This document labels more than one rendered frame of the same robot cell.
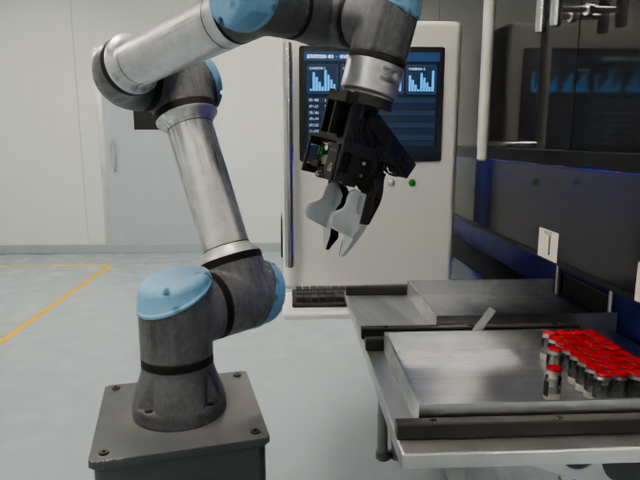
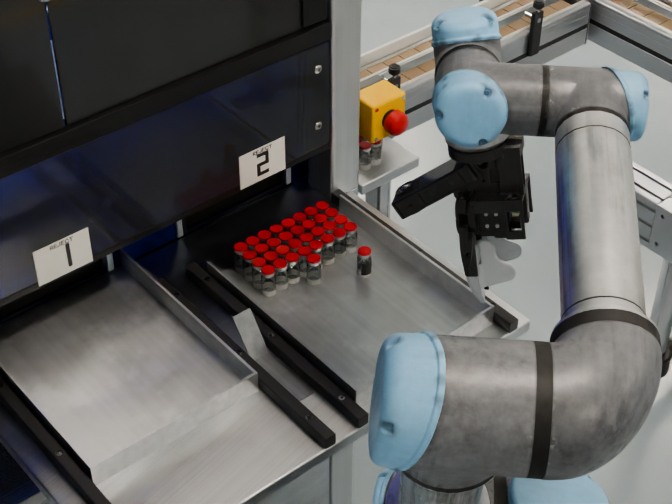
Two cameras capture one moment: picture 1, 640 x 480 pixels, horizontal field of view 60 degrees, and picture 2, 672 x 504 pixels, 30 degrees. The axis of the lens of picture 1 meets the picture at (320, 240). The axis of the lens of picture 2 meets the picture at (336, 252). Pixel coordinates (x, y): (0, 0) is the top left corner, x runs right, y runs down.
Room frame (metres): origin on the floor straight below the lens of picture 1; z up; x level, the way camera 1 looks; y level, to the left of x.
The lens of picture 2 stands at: (1.61, 0.80, 2.13)
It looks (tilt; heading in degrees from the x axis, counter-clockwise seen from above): 40 degrees down; 233
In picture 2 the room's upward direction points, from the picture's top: straight up
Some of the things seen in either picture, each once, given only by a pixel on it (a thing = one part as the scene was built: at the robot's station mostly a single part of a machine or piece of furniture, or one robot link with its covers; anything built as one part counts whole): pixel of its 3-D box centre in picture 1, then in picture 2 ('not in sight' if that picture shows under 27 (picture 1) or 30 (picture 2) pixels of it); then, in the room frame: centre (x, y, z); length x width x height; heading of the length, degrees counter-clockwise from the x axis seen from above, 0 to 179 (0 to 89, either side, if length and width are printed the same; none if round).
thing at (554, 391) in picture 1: (552, 384); (364, 262); (0.71, -0.32, 0.90); 0.02 x 0.02 x 0.04
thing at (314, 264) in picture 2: (553, 362); (313, 269); (0.78, -0.35, 0.90); 0.02 x 0.02 x 0.05
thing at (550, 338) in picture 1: (572, 365); (310, 258); (0.77, -0.37, 0.90); 0.18 x 0.02 x 0.05; 3
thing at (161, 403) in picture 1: (178, 380); not in sight; (0.86, 0.23, 0.84); 0.15 x 0.15 x 0.10
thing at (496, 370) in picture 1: (513, 370); (347, 292); (0.77, -0.28, 0.90); 0.34 x 0.26 x 0.04; 93
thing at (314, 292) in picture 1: (366, 294); not in sight; (1.46, -0.12, 0.82); 0.40 x 0.14 x 0.02; 93
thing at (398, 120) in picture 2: not in sight; (394, 121); (0.53, -0.48, 0.99); 0.04 x 0.04 x 0.04; 3
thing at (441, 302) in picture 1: (501, 303); (108, 356); (1.11, -0.38, 0.90); 0.34 x 0.26 x 0.04; 93
